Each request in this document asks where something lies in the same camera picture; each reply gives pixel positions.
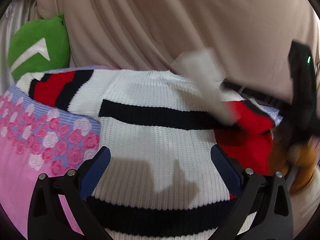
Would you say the pink floral bed sheet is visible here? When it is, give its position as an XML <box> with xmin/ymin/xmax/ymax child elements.
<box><xmin>1</xmin><ymin>86</ymin><xmax>100</xmax><ymax>237</ymax></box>

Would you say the person's right hand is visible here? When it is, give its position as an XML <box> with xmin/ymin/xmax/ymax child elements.
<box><xmin>268</xmin><ymin>126</ymin><xmax>316</xmax><ymax>195</ymax></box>

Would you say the beige draped curtain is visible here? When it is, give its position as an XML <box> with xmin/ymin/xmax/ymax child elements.
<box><xmin>36</xmin><ymin>0</ymin><xmax>319</xmax><ymax>100</ymax></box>

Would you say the green plush pillow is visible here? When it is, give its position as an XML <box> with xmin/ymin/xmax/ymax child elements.
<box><xmin>8</xmin><ymin>14</ymin><xmax>70</xmax><ymax>81</ymax></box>

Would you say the white red navy knit sweater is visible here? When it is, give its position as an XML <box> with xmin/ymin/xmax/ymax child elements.
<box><xmin>17</xmin><ymin>69</ymin><xmax>274</xmax><ymax>239</ymax></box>

